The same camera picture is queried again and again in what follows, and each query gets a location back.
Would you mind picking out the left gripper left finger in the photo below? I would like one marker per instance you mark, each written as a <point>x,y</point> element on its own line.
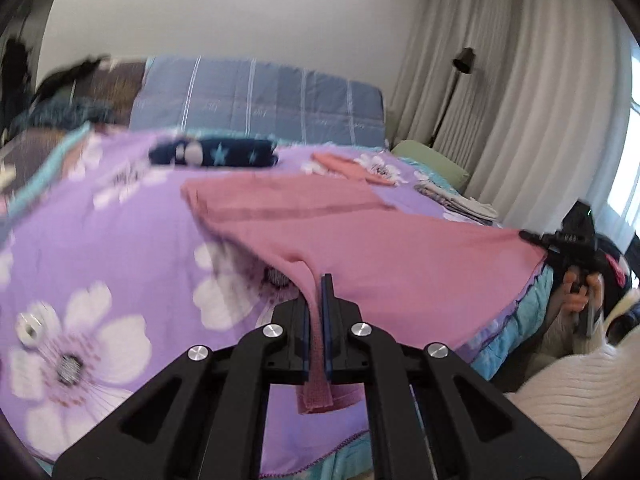
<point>204,415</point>

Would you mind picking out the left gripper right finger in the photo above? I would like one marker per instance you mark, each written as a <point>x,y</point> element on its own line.
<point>431,416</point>

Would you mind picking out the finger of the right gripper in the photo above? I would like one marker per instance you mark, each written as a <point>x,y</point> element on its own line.
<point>535,238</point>

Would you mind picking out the pink long-sleeve shirt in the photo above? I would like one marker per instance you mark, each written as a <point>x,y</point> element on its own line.
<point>419,277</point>

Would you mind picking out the grey folded clothes stack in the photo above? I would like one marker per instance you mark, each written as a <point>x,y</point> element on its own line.
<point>466,207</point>

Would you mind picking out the black clothing on chair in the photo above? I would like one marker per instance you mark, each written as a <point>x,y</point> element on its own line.
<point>16,80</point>

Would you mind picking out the person's right hand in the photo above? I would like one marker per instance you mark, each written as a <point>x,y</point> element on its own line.
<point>580,294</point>

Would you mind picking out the cream knit sweater sleeve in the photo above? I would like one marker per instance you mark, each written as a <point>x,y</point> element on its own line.
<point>583,394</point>

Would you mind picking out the green pillow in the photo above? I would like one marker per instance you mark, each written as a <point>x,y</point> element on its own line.
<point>455,175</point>

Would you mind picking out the beige curtain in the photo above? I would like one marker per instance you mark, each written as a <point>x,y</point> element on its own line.
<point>533,98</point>

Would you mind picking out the purple floral bedspread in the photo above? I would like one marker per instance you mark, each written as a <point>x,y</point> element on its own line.
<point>90,282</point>

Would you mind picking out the orange folded garment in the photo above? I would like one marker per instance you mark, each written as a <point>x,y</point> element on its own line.
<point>365,168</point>

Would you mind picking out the navy star-pattern folded garment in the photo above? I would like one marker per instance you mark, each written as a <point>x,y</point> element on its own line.
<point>215,152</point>

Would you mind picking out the blue plaid quilt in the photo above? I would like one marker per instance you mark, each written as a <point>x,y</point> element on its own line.
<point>258,99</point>

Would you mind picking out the brown patterned bedding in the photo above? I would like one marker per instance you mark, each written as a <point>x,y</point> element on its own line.
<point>98,90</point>

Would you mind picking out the dark teal knit blanket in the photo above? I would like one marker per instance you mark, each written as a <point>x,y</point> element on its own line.
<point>64,115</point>

